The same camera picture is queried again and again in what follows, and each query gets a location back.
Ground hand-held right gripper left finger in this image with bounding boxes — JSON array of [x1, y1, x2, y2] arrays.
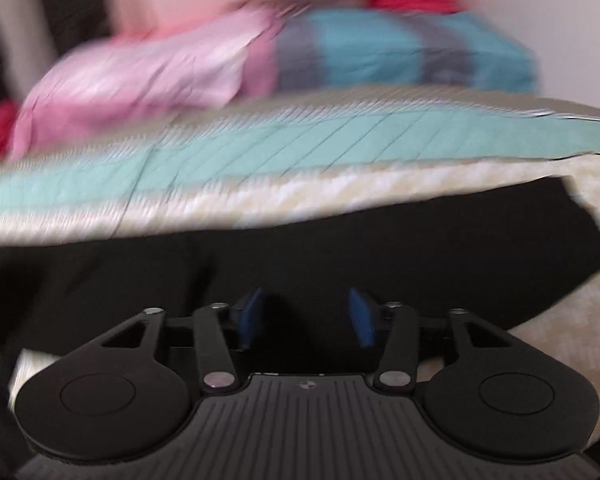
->
[[100, 287, 265, 394]]

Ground black pants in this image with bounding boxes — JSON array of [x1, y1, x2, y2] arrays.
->
[[0, 175, 600, 396]]

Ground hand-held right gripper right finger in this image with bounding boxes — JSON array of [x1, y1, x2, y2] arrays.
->
[[348, 287, 516, 392]]

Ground teal quilted blanket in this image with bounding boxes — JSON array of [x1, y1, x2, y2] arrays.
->
[[0, 85, 600, 221]]

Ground dark window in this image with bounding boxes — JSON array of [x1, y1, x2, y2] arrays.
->
[[45, 0, 116, 53]]

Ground beige zigzag bed sheet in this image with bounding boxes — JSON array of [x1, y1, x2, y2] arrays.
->
[[0, 152, 600, 461]]

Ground blue grey striped pillow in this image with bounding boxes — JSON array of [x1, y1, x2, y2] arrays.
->
[[275, 10, 538, 96]]

